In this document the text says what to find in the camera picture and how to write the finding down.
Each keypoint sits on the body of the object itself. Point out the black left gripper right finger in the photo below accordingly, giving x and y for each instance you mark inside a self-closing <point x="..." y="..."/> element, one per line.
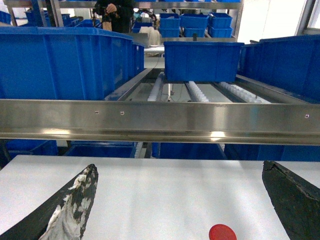
<point x="295" y="201"/>

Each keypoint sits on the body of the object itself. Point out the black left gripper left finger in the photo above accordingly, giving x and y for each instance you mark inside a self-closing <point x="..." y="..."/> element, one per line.
<point x="64" y="215"/>

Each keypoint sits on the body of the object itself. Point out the red push button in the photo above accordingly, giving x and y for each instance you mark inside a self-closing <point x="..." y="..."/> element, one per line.
<point x="221" y="232"/>

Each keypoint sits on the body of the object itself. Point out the blue bin lower shelf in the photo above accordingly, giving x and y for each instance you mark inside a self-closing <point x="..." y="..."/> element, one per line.
<point x="105" y="149"/>

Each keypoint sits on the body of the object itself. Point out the blue bin shelf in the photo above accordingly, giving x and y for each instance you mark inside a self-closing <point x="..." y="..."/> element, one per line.
<point x="201" y="61"/>
<point x="290" y="63"/>
<point x="105" y="149"/>

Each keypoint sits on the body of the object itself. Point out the blue bin right shelf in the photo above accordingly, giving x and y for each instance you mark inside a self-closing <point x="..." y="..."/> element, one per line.
<point x="290" y="63"/>

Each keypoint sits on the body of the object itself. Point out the blue bin centre shelf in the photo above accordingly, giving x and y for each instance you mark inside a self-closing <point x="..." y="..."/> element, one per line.
<point x="201" y="61"/>

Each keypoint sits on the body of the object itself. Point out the white roller track right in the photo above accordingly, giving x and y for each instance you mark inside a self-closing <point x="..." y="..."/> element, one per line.
<point x="242" y="94"/>

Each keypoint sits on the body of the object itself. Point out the white roller track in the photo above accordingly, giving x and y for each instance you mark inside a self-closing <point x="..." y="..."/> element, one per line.
<point x="156" y="91"/>
<point x="242" y="94"/>
<point x="196" y="93"/>

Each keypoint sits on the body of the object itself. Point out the white roller track middle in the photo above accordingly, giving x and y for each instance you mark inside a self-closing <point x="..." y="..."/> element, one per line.
<point x="196" y="93"/>

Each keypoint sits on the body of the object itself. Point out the white roller track left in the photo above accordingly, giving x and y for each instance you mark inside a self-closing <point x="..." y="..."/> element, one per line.
<point x="156" y="91"/>

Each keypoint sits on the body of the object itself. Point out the large blue bin left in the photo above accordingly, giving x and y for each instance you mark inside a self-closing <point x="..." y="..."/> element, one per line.
<point x="66" y="63"/>

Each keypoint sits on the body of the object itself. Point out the person in black clothes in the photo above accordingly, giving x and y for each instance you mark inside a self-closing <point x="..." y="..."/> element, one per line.
<point x="116" y="14"/>

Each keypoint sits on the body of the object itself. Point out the steel shelf front rail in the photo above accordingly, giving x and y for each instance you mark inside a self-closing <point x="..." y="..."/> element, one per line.
<point x="151" y="121"/>

